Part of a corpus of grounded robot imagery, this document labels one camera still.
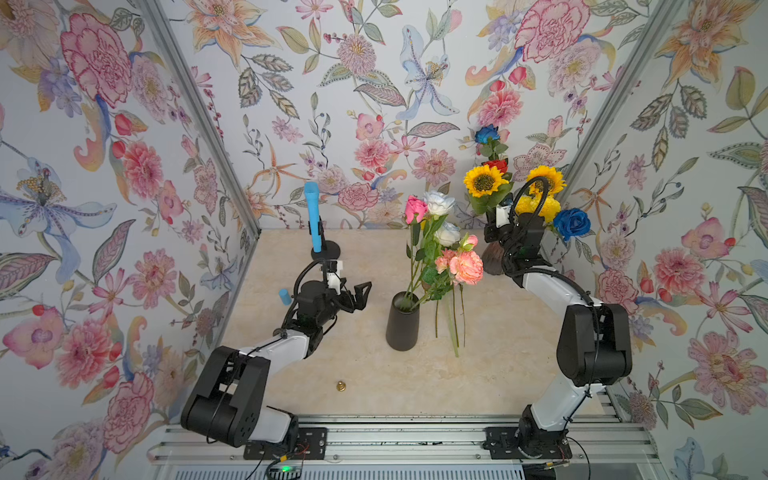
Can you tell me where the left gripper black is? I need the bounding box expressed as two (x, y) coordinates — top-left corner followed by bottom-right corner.
(313, 279), (370, 329)

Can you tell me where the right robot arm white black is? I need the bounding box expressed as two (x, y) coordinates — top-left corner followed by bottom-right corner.
(483, 176), (632, 464)

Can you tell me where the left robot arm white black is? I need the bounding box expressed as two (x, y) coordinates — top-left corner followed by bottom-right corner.
(180, 259), (372, 451)

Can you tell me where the pink ribbed glass vase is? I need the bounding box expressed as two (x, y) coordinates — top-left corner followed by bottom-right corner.
(481, 241), (504, 276)

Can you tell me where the dark grey vase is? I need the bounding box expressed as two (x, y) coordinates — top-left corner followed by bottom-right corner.
(386, 291), (420, 351)

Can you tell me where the blue rose large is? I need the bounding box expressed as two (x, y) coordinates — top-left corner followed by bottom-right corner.
(553, 208), (591, 243)

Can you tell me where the blue tube on black stand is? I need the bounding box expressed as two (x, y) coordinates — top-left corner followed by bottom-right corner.
(304, 182), (341, 260)

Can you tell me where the pink peony flower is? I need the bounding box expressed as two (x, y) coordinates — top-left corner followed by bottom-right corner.
(448, 251), (484, 285)

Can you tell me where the small white rose bud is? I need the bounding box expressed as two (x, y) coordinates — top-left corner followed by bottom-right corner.
(434, 222), (462, 247)

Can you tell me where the red rose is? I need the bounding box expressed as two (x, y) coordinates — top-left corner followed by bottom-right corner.
(484, 159), (508, 174)

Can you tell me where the small blue cylinder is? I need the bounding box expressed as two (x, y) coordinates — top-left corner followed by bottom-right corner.
(279, 289), (293, 306)

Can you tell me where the white rose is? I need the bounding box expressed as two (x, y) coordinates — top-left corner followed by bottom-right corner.
(424, 190), (456, 217)

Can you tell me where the magenta rose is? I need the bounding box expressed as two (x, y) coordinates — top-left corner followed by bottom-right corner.
(405, 196), (428, 225)

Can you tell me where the small blue rose top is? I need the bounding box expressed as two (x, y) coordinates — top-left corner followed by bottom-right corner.
(474, 125), (500, 145)

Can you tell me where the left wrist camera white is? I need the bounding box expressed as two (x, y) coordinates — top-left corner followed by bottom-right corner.
(322, 260), (343, 295)

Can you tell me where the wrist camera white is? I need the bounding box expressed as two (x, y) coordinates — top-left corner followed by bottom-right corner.
(322, 260), (343, 295)
(495, 205), (511, 228)

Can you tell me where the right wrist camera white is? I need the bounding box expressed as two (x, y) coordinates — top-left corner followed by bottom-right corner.
(495, 205), (511, 228)

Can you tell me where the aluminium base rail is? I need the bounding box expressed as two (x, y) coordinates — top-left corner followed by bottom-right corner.
(144, 415), (668, 479)

